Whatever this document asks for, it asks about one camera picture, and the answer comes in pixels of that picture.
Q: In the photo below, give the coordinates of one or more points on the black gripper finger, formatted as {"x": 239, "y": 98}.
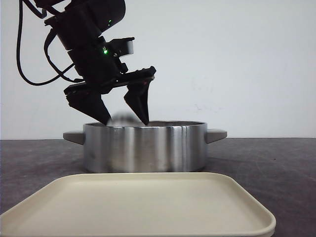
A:
{"x": 137, "y": 99}
{"x": 89, "y": 104}

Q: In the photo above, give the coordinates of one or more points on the stainless steel steamer pot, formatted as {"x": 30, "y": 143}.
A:
{"x": 161, "y": 146}

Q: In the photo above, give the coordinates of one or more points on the white panda bun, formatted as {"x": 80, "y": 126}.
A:
{"x": 123, "y": 119}

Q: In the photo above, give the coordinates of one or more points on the cream plastic tray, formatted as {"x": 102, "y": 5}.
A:
{"x": 140, "y": 205}

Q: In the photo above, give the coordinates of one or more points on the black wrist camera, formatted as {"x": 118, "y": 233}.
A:
{"x": 120, "y": 47}

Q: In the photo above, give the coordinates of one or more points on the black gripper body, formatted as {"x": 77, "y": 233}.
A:
{"x": 99, "y": 70}

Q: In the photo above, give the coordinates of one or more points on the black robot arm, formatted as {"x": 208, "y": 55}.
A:
{"x": 79, "y": 28}

